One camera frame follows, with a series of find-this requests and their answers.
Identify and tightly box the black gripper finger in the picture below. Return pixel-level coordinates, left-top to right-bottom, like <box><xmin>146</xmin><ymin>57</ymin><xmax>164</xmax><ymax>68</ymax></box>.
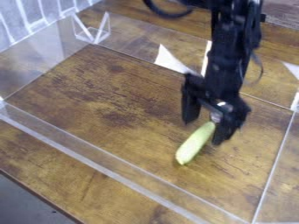
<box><xmin>211</xmin><ymin>116</ymin><xmax>244</xmax><ymax>145</ymax></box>
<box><xmin>182</xmin><ymin>94</ymin><xmax>202</xmax><ymax>124</ymax></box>

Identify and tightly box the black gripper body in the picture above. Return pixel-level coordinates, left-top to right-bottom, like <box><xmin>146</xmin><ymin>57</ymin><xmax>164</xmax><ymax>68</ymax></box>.
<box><xmin>182</xmin><ymin>58</ymin><xmax>251</xmax><ymax>122</ymax></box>

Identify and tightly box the green handled metal spoon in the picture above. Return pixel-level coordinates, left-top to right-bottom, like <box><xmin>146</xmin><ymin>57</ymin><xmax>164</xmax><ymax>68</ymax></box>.
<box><xmin>175</xmin><ymin>113</ymin><xmax>222</xmax><ymax>165</ymax></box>

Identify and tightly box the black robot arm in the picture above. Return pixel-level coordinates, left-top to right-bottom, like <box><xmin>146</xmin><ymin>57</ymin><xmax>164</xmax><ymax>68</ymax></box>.
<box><xmin>182</xmin><ymin>0</ymin><xmax>263</xmax><ymax>145</ymax></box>

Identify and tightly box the clear acrylic enclosure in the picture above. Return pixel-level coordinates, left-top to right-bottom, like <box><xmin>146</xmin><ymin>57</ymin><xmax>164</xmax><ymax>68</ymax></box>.
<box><xmin>0</xmin><ymin>0</ymin><xmax>299</xmax><ymax>224</ymax></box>

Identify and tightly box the black cable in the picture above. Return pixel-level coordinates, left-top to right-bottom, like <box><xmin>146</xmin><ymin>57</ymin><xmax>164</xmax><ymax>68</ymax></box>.
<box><xmin>142</xmin><ymin>0</ymin><xmax>194</xmax><ymax>19</ymax></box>

